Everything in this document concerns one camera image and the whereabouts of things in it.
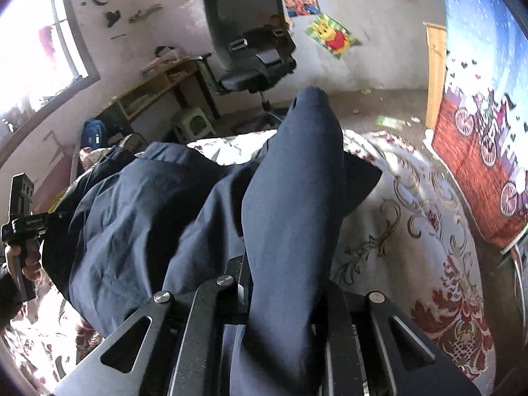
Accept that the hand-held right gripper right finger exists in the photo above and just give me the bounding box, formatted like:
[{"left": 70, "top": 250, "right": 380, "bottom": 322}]
[{"left": 324, "top": 282, "right": 482, "bottom": 396}]

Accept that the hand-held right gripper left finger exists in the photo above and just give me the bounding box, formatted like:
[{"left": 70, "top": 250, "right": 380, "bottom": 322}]
[{"left": 53, "top": 255, "right": 250, "bottom": 396}]

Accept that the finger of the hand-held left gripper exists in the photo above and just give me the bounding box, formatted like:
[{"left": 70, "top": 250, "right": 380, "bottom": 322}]
[{"left": 16, "top": 211, "right": 70, "bottom": 232}]

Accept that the navy blue jacket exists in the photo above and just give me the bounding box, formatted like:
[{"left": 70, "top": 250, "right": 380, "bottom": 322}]
[{"left": 41, "top": 86, "right": 382, "bottom": 396}]

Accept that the person's left forearm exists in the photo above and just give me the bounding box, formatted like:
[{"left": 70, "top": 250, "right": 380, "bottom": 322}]
[{"left": 0, "top": 262, "right": 26, "bottom": 333}]

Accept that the person's left hand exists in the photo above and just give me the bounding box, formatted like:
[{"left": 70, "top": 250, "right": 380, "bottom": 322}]
[{"left": 5, "top": 244, "right": 43, "bottom": 283}]

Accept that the blue backpack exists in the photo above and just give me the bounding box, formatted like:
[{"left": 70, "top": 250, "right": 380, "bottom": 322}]
[{"left": 80, "top": 117, "right": 109, "bottom": 149}]

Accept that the window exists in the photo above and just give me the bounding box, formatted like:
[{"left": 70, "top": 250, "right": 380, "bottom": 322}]
[{"left": 0, "top": 0, "right": 102, "bottom": 133}]

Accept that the red hanging cloth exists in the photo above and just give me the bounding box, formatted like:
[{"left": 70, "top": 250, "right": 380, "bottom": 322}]
[{"left": 39, "top": 25, "right": 56, "bottom": 64}]

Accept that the green plastic stool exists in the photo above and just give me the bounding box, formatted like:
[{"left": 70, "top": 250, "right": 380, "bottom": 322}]
[{"left": 171, "top": 106, "right": 216, "bottom": 143}]

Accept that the wooden desk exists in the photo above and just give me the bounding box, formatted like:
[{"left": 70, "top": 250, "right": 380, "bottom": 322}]
[{"left": 97, "top": 55, "right": 221, "bottom": 137}]

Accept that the desk clutter pile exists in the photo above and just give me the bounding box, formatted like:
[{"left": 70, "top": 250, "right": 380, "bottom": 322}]
[{"left": 142, "top": 45, "right": 186, "bottom": 76}]

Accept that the green white wrapper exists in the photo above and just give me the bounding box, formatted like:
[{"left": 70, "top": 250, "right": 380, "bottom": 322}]
[{"left": 373, "top": 115, "right": 411, "bottom": 129}]

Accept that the yellow bear poster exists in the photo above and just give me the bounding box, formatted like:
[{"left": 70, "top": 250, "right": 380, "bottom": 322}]
[{"left": 304, "top": 13, "right": 357, "bottom": 60}]

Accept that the black office chair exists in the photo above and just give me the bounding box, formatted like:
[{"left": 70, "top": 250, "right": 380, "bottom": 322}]
[{"left": 197, "top": 0, "right": 298, "bottom": 126}]

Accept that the blue printed cloth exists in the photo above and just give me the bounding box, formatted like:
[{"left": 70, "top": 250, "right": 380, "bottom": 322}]
[{"left": 423, "top": 0, "right": 528, "bottom": 252}]

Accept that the wooden post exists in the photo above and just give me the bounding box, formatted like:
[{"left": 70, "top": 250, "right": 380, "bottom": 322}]
[{"left": 424, "top": 21, "right": 448, "bottom": 130}]

